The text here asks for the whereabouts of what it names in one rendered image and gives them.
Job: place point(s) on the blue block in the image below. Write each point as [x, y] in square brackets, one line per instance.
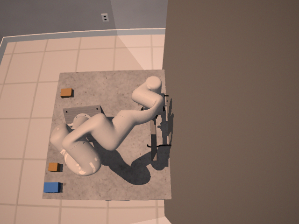
[52, 187]

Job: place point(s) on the brown wall panel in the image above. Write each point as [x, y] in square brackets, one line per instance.
[233, 111]

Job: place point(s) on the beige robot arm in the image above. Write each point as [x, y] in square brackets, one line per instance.
[109, 134]

